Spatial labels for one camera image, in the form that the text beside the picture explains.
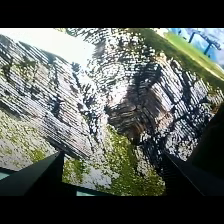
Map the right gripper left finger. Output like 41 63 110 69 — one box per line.
0 150 65 197

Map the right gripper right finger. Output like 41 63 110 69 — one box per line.
161 151 224 197

